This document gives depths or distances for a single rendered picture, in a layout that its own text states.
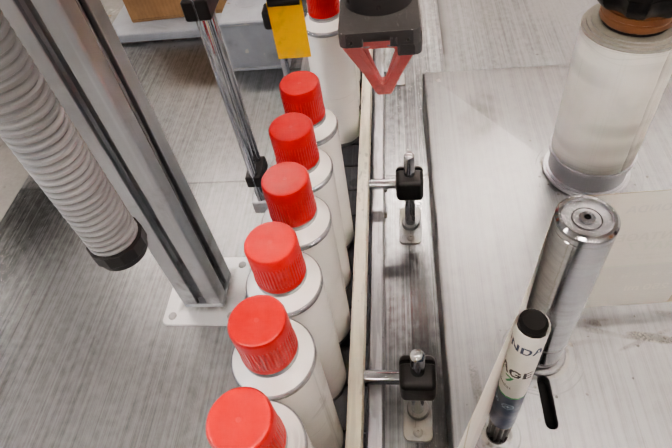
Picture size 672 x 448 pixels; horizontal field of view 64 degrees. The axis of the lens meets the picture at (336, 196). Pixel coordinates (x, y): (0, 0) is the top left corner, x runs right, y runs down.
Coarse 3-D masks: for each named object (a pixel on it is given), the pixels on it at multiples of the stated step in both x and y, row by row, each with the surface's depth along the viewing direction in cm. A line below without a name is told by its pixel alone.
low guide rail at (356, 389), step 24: (360, 120) 64; (360, 144) 62; (360, 168) 59; (360, 192) 57; (360, 216) 55; (360, 240) 52; (360, 264) 51; (360, 288) 49; (360, 312) 47; (360, 336) 46; (360, 360) 44; (360, 384) 43; (360, 408) 42; (360, 432) 41
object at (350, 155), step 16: (352, 144) 67; (352, 160) 65; (352, 176) 63; (352, 192) 62; (352, 208) 60; (368, 240) 57; (352, 256) 56; (368, 256) 55; (352, 272) 54; (368, 272) 54; (352, 288) 53; (368, 288) 53; (368, 304) 52; (368, 320) 51; (336, 400) 46
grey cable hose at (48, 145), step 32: (0, 32) 22; (0, 64) 22; (32, 64) 24; (0, 96) 23; (32, 96) 24; (0, 128) 24; (32, 128) 25; (64, 128) 26; (32, 160) 26; (64, 160) 27; (96, 160) 29; (64, 192) 28; (96, 192) 29; (96, 224) 30; (128, 224) 32; (96, 256) 32; (128, 256) 32
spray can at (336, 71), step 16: (320, 0) 53; (336, 0) 54; (320, 16) 54; (336, 16) 55; (320, 32) 55; (336, 32) 55; (320, 48) 56; (336, 48) 56; (320, 64) 58; (336, 64) 58; (352, 64) 59; (320, 80) 60; (336, 80) 59; (352, 80) 61; (336, 96) 61; (352, 96) 62; (336, 112) 63; (352, 112) 63; (352, 128) 65
